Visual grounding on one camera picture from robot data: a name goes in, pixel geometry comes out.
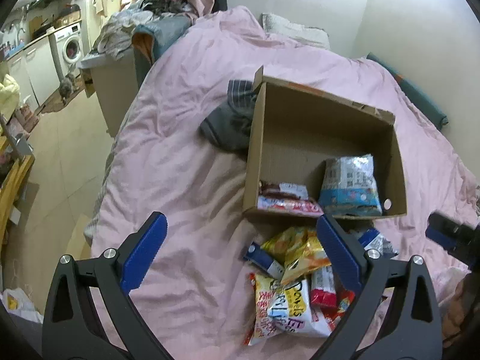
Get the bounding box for wooden drying rack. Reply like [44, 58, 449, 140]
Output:
[0, 131, 35, 246]

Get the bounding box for yellow orange snack bag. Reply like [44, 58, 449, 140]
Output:
[261, 227, 331, 285]

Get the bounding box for red white snack bar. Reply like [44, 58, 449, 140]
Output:
[310, 266, 337, 308]

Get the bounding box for pile of clothes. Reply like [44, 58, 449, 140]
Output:
[91, 0, 198, 60]

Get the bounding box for blue white snack bag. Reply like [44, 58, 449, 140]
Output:
[318, 154, 383, 217]

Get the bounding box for white yellow red snack bag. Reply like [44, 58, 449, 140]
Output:
[244, 273, 332, 345]

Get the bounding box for grey cat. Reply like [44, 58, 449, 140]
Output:
[58, 72, 77, 106]

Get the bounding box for pink red snack packet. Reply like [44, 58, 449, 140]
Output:
[257, 180, 324, 217]

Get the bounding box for grey folded garment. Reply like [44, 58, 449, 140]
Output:
[199, 80, 257, 152]

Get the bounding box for white washing machine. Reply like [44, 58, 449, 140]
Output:
[48, 20, 84, 80]

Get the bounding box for white fluffy pillow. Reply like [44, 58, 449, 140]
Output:
[261, 13, 330, 50]

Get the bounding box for beige storage cabinet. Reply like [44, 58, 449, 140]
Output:
[76, 48, 138, 137]

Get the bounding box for white kitchen cabinet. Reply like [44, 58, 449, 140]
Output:
[7, 36, 59, 111]

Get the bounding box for blue white snack packet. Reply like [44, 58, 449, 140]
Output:
[243, 242, 285, 281]

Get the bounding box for person right hand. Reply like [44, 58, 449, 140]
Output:
[442, 272, 479, 349]

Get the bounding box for pink duvet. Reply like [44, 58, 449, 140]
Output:
[92, 7, 478, 359]

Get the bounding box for brown cardboard box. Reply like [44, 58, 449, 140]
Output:
[242, 68, 408, 218]

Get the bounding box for teal bolster cushion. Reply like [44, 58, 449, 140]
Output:
[366, 53, 449, 131]

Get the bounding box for blue snack packet right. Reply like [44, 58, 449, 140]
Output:
[351, 228, 399, 258]

